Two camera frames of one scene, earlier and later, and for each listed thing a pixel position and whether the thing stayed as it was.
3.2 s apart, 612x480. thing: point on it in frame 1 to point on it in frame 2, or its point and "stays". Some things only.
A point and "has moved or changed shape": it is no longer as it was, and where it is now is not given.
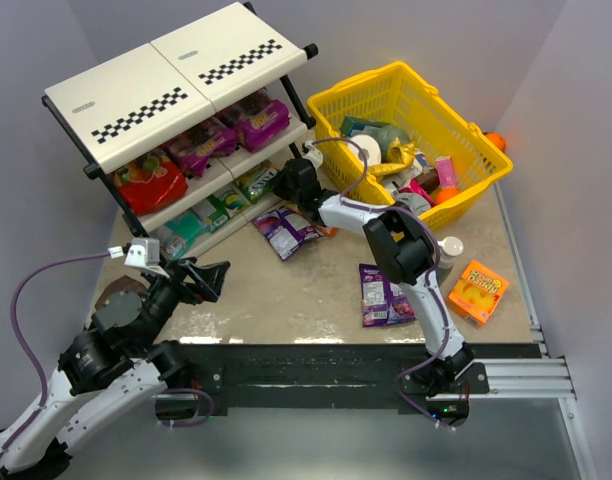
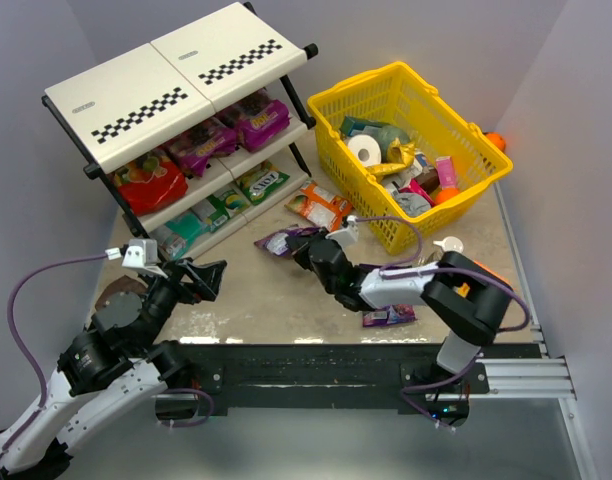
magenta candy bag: (194, 151) stays
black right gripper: (290, 178) to (304, 245)
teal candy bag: (184, 228) stays
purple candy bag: (285, 230) has moved or changed shape
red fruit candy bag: (150, 182) stays
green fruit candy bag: (254, 179) stays
